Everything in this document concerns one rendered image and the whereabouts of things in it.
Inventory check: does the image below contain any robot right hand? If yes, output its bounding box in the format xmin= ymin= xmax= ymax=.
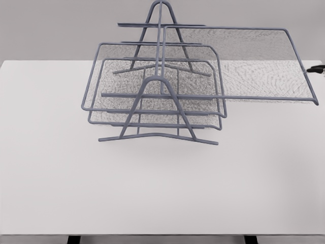
xmin=306 ymin=65 xmax=325 ymax=77

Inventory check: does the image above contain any large grey mesh tray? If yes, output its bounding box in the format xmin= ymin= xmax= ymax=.
xmin=160 ymin=25 xmax=319 ymax=106

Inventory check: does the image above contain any grey wire rack frame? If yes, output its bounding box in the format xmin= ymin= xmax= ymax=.
xmin=98 ymin=0 xmax=219 ymax=146

